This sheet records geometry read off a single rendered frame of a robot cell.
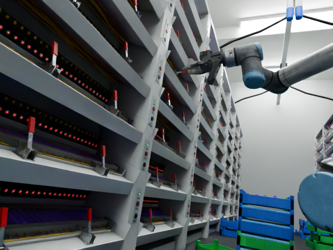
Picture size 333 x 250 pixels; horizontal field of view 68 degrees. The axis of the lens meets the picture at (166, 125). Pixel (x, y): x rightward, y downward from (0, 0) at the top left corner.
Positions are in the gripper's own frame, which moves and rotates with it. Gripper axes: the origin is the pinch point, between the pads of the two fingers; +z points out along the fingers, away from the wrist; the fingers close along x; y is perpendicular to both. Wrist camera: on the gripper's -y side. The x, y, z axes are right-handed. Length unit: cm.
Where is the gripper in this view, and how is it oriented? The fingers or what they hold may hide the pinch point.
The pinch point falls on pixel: (185, 71)
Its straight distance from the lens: 129.0
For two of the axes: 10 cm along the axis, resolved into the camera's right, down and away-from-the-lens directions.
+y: -0.3, -9.4, 3.3
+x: -3.5, -3.0, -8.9
